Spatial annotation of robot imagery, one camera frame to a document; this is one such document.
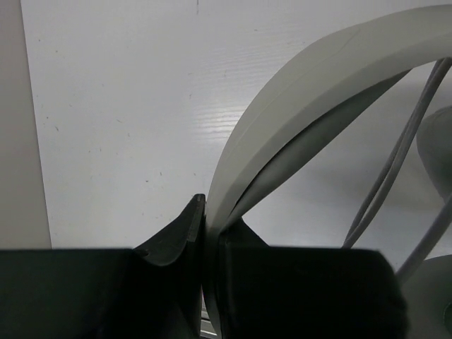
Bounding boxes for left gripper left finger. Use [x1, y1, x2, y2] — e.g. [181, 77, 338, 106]
[1, 194, 206, 338]

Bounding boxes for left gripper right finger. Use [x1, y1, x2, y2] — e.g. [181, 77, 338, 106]
[217, 220, 406, 338]

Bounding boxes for grey headphone cable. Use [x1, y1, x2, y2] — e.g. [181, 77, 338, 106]
[340, 56, 452, 283]

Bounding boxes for white grey headphones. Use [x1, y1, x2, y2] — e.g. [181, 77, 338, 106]
[203, 5, 451, 333]

